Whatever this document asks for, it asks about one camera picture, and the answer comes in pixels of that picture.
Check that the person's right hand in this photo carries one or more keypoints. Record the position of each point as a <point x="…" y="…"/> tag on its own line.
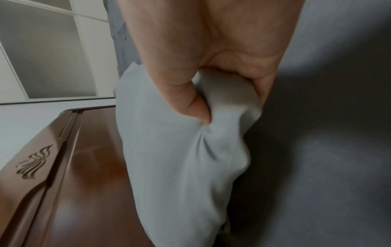
<point x="189" y="36"/>

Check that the light grey cloth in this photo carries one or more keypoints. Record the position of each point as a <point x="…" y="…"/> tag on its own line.
<point x="171" y="173"/>

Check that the white framed glass cabinet door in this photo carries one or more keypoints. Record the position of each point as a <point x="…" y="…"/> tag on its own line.
<point x="45" y="48"/>

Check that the dark grey bed sheet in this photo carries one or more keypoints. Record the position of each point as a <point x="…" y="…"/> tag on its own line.
<point x="320" y="144"/>

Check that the brown wooden bed frame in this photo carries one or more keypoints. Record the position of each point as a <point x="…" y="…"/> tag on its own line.
<point x="76" y="193"/>

